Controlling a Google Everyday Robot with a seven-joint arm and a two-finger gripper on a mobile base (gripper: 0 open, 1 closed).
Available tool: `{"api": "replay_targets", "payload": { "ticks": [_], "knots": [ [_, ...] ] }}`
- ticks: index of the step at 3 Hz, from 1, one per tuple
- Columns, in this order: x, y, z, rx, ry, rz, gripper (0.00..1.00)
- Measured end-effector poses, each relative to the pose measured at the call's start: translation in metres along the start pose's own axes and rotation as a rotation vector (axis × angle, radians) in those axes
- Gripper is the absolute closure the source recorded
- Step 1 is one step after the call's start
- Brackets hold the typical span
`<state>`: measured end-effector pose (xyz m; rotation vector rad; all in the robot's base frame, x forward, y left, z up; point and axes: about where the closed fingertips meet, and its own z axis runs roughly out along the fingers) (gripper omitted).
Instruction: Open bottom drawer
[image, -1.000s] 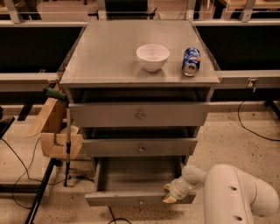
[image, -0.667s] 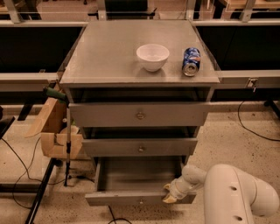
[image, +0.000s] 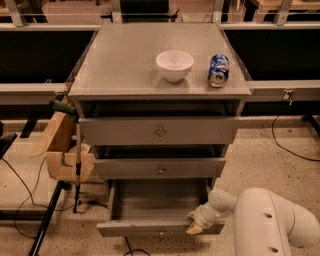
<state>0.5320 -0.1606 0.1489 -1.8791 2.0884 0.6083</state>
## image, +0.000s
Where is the blue soda can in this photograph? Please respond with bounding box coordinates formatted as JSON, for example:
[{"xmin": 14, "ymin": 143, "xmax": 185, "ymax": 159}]
[{"xmin": 208, "ymin": 54, "xmax": 230, "ymax": 88}]

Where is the grey top drawer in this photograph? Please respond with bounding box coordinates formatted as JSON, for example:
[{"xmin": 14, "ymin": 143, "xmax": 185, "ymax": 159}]
[{"xmin": 79, "ymin": 117, "xmax": 240, "ymax": 145}]

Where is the grey drawer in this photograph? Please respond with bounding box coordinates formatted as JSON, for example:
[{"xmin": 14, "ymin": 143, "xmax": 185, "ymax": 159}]
[
  {"xmin": 79, "ymin": 117, "xmax": 240, "ymax": 145},
  {"xmin": 94, "ymin": 158, "xmax": 225, "ymax": 179},
  {"xmin": 97, "ymin": 178, "xmax": 210, "ymax": 237}
]

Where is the green handled grabber stick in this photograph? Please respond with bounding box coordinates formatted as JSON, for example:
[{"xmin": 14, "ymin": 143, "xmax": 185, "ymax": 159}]
[{"xmin": 50, "ymin": 100, "xmax": 81, "ymax": 213}]

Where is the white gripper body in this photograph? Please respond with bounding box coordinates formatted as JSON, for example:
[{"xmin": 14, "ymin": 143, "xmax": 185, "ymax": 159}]
[{"xmin": 193, "ymin": 203, "xmax": 222, "ymax": 230}]

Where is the cardboard box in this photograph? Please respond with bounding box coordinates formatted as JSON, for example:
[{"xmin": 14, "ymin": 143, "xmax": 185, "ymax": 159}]
[{"xmin": 27, "ymin": 96, "xmax": 98, "ymax": 183}]

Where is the thin black cable left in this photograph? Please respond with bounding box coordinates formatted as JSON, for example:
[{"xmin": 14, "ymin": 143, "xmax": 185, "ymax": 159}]
[{"xmin": 0, "ymin": 155, "xmax": 76, "ymax": 240}]

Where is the grey middle drawer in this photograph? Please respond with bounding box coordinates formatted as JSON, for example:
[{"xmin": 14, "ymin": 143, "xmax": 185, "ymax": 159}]
[{"xmin": 94, "ymin": 158, "xmax": 225, "ymax": 179}]

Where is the grey bottom drawer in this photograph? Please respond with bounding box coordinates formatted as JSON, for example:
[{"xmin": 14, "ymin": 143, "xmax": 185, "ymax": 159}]
[{"xmin": 97, "ymin": 178, "xmax": 210, "ymax": 237}]

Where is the black table leg frame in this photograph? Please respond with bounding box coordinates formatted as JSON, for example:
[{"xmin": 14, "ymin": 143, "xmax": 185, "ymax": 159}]
[{"xmin": 0, "ymin": 181, "xmax": 72, "ymax": 256}]

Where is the white bowl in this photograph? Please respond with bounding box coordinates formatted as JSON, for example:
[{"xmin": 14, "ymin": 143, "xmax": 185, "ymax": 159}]
[{"xmin": 156, "ymin": 50, "xmax": 194, "ymax": 82}]

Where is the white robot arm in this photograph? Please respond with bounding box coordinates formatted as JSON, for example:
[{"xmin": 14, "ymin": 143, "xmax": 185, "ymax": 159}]
[{"xmin": 186, "ymin": 187, "xmax": 320, "ymax": 256}]

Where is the black floor cable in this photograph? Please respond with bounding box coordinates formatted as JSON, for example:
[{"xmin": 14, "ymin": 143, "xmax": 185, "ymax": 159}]
[{"xmin": 78, "ymin": 199, "xmax": 152, "ymax": 256}]

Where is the grey drawer cabinet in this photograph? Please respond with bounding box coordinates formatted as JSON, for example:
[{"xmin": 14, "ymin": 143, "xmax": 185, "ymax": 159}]
[{"xmin": 67, "ymin": 22, "xmax": 252, "ymax": 203}]

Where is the black cable at right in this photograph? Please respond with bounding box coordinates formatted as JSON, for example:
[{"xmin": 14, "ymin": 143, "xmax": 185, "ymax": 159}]
[{"xmin": 270, "ymin": 115, "xmax": 320, "ymax": 163}]

